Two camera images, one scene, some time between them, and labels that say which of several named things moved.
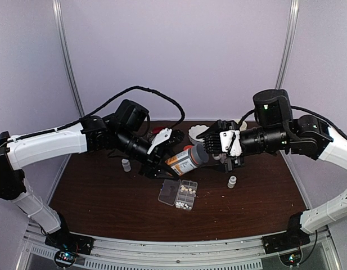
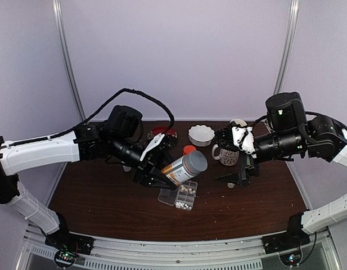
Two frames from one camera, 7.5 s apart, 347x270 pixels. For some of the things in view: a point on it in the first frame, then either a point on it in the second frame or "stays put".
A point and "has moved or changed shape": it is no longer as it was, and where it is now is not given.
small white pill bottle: [126, 165] stays put
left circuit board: [64, 258] stays put
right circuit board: [291, 259] stays put
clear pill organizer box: [177, 193] stays put
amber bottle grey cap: [190, 157] has moved or changed shape
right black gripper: [230, 166] to [247, 165]
